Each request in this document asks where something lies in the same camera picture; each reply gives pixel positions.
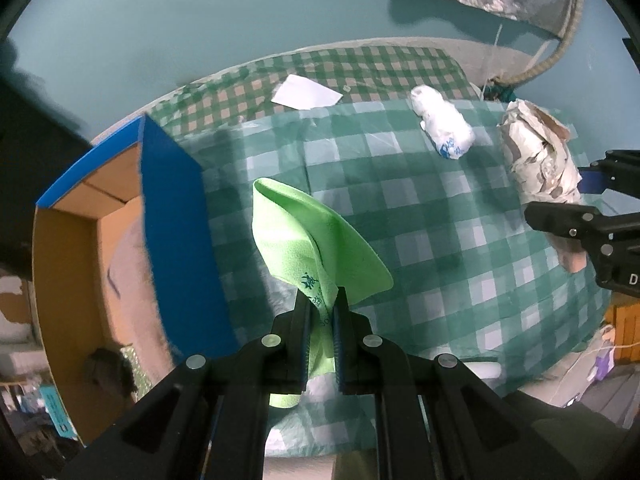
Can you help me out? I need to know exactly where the braided rope handle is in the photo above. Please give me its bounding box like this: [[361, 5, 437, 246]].
[[491, 0, 587, 89]]

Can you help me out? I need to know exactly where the black sock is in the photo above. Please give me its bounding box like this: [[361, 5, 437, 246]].
[[85, 348, 137, 399]]

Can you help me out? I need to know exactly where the white paper card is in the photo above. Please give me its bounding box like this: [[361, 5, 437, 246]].
[[271, 74, 343, 110]]

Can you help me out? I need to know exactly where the blue cardboard box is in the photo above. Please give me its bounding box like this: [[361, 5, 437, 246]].
[[32, 116, 238, 443]]

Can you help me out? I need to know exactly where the beige crumpled cloth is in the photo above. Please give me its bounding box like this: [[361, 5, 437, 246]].
[[498, 97, 589, 274]]

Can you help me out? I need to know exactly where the white rolled sock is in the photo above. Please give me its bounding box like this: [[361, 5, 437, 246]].
[[410, 86, 475, 160]]

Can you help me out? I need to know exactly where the green checkered tablecloth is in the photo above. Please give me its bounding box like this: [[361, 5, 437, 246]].
[[150, 46, 608, 394]]

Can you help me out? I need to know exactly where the light green cloth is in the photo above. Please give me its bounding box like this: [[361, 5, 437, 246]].
[[252, 178, 394, 378]]

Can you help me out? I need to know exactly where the green sequin pouch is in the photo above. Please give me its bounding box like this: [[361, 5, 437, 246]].
[[119, 344, 153, 402]]

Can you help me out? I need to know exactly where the teal labelled box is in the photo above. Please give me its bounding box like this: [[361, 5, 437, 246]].
[[39, 385, 78, 440]]

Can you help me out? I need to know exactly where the grey-brown fleece pouch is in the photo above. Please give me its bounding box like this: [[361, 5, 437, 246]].
[[106, 217, 175, 386]]

